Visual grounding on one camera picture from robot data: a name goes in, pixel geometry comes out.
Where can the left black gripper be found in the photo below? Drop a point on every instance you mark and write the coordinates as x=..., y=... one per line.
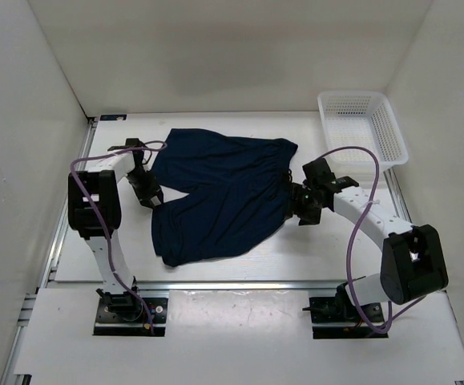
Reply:
x=155, y=189

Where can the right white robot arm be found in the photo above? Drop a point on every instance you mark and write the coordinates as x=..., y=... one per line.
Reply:
x=354, y=204

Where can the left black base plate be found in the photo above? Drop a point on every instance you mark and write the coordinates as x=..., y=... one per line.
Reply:
x=123, y=315

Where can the navy blue shorts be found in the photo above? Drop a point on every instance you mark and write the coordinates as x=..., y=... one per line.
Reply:
x=236, y=194

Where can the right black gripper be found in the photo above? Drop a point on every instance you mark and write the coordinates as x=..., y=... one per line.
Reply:
x=308, y=218

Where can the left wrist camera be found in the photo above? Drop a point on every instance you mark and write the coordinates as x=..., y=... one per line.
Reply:
x=137, y=147

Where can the aluminium right rail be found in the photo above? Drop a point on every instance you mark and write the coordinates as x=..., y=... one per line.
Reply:
x=404, y=196

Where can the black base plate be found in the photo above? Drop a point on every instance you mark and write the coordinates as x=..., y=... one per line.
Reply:
x=332, y=322
x=123, y=315

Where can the blue label sticker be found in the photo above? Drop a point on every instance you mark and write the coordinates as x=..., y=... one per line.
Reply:
x=113, y=117

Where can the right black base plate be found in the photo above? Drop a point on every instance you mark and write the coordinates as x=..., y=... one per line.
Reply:
x=332, y=322

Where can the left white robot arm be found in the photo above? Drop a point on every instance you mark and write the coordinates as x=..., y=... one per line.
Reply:
x=94, y=211

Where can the white plastic basket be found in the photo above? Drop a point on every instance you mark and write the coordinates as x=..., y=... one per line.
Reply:
x=361, y=119

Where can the aluminium front rail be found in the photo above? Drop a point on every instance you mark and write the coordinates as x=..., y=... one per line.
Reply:
x=239, y=285

